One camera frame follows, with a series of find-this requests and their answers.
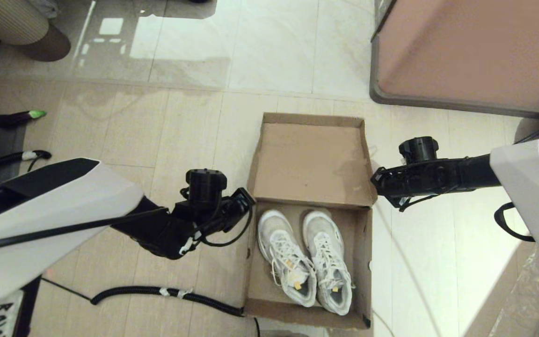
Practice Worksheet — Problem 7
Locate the white sneaker with yellow tag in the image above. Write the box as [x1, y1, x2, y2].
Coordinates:
[257, 209, 318, 308]

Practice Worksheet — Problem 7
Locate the brown cardboard shoe box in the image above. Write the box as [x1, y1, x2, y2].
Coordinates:
[243, 112, 379, 330]

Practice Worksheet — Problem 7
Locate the white mesh sneaker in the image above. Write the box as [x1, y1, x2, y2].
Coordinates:
[301, 210, 355, 316]

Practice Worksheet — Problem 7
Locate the pink cabinet with dark trim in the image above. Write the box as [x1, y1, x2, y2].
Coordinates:
[369, 0, 539, 123]

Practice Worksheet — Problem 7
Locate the clear plastic wrap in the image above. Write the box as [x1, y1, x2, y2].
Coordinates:
[487, 246, 539, 337]

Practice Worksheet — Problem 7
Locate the black rod with green tip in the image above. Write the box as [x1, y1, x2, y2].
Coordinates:
[0, 110, 47, 130]

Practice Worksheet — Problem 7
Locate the grey crumpled cloth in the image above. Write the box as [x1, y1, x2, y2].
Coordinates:
[29, 0, 58, 18]

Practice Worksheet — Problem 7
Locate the beige ribbed cylinder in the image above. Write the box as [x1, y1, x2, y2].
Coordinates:
[0, 0, 49, 46]

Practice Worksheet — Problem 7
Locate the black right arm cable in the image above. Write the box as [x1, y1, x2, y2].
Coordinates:
[494, 202, 536, 243]

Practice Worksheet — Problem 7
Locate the black corrugated cable conduit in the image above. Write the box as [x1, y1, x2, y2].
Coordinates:
[40, 278, 245, 318]

